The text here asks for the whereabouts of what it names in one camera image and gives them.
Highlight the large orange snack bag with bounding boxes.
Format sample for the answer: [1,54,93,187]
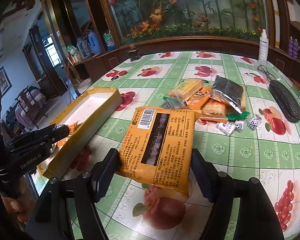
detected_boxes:
[117,107,200,198]

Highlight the orange cracker packet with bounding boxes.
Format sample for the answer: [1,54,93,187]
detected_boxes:
[187,86,228,123]

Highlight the silver foil snack packet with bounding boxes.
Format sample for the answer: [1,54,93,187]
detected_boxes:
[209,75,244,114]

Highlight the yellow green cracker pack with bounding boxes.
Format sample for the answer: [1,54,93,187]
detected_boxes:
[166,78,204,101]

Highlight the orange snack packet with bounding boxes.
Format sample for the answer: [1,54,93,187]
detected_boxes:
[57,122,79,147]

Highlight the left hand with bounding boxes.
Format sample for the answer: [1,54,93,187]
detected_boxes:
[1,177,36,225]

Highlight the yellow taped foam box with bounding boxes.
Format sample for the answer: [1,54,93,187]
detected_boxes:
[37,87,122,179]

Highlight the white plastic bucket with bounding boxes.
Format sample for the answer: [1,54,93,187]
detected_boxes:
[76,78,93,94]

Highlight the black glasses case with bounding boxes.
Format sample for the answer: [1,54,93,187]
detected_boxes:
[269,80,300,123]

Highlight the black eyeglasses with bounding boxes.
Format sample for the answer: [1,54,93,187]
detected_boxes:
[257,64,276,83]

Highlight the dark ink bottle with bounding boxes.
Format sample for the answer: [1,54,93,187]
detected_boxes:
[128,44,140,61]

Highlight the blue thermos jug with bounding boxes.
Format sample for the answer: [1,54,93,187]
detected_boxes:
[87,31,102,55]

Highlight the white spray bottle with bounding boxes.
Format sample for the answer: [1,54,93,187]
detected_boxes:
[258,29,269,62]

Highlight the purple bottles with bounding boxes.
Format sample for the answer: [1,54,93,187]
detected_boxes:
[288,36,299,59]

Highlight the framed wall painting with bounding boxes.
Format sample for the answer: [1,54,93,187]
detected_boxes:
[0,67,12,96]

